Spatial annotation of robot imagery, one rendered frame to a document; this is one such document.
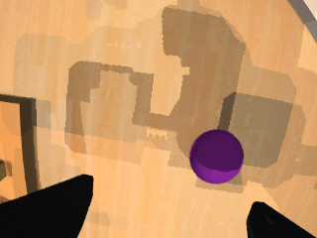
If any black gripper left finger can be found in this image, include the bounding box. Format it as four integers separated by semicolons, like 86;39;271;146
0;175;94;238

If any purple ball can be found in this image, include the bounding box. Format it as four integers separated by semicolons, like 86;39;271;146
189;130;245;185

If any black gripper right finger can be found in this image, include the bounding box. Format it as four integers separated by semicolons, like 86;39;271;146
246;201;316;238

